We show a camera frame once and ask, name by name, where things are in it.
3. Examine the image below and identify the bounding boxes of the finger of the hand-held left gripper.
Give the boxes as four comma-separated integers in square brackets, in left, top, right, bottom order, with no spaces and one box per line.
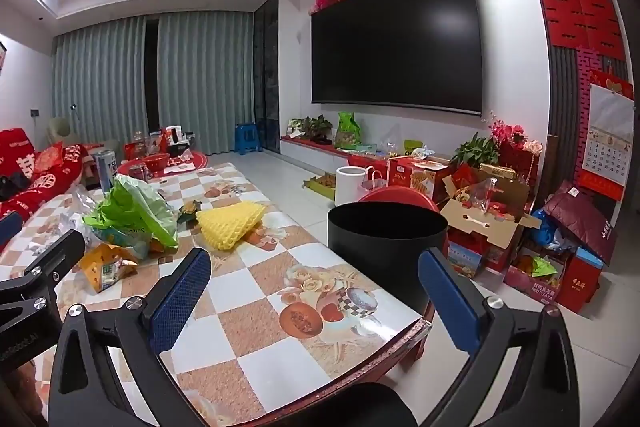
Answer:
[0,229,87,308]
[0,212,25,253]

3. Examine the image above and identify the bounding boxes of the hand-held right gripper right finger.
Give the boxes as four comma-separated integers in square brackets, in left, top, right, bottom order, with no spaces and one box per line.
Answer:
[419,248,583,427]

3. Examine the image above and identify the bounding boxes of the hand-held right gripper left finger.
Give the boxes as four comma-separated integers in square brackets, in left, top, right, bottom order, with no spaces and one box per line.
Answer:
[47,248,213,427]

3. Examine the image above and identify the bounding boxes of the black round bin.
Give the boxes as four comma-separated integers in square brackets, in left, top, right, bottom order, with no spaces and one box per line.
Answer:
[327,202,450,315]

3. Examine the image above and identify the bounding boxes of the yellow foam fruit net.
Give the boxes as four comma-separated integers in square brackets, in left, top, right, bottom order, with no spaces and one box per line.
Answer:
[195,201,265,252]

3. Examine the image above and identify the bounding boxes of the light green plastic bag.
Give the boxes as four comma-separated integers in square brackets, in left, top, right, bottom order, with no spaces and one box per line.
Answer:
[82,174,180,250]

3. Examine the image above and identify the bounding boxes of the white blue drink can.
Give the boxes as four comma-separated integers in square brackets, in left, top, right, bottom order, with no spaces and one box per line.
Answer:
[94,149,118,194]

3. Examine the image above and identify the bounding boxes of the blue fruit box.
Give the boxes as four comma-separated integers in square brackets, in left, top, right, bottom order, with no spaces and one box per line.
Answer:
[447,239,486,279]

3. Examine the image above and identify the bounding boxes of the orange snack packet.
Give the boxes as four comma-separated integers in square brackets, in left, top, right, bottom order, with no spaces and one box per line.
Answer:
[79,243,141,295]

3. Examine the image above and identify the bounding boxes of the red sofa blanket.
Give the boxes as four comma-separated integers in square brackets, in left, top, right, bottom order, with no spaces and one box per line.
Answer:
[0,129,96,228]

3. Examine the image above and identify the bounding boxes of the clear plastic bag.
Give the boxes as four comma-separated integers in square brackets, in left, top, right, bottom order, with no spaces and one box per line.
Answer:
[60,184,108,248]

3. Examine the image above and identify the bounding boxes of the open brown cardboard box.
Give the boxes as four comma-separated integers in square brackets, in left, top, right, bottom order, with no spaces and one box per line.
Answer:
[440,164,543,265]

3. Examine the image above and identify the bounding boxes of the checkered printed tablecloth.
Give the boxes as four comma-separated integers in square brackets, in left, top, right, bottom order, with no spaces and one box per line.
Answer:
[0,162,433,427]

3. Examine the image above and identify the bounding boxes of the pink fruit box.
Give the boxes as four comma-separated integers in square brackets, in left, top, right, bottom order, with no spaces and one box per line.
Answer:
[502,247,568,303]

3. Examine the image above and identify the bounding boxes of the red plastic stool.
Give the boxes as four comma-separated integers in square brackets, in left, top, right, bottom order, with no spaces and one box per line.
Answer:
[357,186,441,214]

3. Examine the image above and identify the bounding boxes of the beige chair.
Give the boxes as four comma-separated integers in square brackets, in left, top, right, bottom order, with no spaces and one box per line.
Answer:
[47,117,83,145]

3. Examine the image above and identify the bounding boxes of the blue plastic bag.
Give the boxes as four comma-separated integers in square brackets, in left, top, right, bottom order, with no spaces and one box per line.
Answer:
[532,209,563,250]

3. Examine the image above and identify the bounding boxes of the red waffle box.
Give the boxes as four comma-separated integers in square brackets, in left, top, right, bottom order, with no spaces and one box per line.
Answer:
[387,157,451,202]

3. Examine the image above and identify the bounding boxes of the pink gift bag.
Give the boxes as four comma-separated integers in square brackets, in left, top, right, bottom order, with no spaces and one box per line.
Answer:
[361,171,388,195]

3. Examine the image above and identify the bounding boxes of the red round table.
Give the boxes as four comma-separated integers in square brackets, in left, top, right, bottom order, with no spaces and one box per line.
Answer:
[116,149,208,180]

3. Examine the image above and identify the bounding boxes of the red gift box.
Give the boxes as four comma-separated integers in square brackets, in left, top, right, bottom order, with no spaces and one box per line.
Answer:
[555,252,603,314]

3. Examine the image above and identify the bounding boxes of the white cylindrical bucket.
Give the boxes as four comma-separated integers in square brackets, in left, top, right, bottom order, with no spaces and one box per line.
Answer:
[335,166,371,206]

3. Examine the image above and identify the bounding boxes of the leafy green plant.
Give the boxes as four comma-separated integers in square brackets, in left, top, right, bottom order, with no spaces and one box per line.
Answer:
[452,134,501,168]

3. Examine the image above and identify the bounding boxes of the maroon gift bag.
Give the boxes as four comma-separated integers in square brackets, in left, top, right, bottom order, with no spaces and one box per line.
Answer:
[542,181,620,267]

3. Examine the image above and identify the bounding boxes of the tray of brown fruits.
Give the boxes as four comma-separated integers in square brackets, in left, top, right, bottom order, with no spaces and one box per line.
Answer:
[302,174,337,202]

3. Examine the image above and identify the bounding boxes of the blue plastic stool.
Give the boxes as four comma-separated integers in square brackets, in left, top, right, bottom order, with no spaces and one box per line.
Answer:
[235,123,263,156]

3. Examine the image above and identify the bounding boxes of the grey-green curtain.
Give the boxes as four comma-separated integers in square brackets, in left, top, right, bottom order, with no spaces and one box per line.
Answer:
[157,12,256,155]
[52,16,148,146]

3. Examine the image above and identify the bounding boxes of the pink flower bouquet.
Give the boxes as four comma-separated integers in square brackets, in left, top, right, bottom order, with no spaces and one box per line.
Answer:
[487,112,543,155]

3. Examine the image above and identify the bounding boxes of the green snack bag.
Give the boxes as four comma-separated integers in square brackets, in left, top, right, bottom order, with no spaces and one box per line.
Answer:
[336,112,362,148]

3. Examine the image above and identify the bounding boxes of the potted green plant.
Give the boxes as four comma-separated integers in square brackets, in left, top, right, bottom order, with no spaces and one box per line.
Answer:
[300,114,335,144]

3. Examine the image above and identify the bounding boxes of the dark glass cabinet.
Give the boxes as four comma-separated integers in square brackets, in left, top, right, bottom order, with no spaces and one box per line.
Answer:
[252,0,280,152]

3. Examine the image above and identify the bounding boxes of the large black television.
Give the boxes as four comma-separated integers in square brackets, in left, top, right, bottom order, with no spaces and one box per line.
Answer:
[310,0,483,116]

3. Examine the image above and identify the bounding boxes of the red wall calendar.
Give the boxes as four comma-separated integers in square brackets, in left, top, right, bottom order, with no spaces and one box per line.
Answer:
[577,69,635,202]

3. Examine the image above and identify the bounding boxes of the red paper wall decorations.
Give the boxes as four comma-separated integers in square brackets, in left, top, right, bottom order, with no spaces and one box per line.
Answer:
[532,0,626,62]

